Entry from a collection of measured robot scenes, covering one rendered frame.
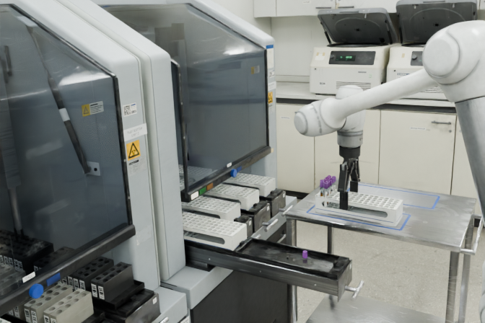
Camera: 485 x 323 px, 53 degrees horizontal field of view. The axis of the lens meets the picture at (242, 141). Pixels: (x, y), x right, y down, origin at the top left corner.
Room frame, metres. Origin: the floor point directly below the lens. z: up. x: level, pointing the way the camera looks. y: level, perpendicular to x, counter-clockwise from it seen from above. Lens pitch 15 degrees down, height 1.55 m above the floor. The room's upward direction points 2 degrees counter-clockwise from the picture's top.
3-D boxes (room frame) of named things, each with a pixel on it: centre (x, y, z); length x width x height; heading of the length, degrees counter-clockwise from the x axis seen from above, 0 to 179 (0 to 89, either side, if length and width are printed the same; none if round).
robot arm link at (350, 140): (1.66, -0.38, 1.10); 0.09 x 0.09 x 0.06
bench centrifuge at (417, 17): (3.62, -1.43, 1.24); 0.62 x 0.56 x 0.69; 151
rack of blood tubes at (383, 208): (1.65, -0.41, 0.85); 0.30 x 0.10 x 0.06; 58
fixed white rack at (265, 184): (1.98, 0.02, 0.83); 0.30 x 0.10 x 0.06; 61
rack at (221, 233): (1.53, 0.15, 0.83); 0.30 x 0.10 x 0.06; 61
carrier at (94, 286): (1.19, 0.38, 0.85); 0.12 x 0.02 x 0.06; 149
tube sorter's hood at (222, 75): (1.85, 0.25, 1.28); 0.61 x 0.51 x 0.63; 151
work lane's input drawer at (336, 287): (1.44, -0.01, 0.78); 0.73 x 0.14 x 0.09; 61
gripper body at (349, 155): (1.66, -0.38, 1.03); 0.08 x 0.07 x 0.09; 148
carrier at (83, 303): (1.05, 0.43, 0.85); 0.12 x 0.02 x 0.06; 151
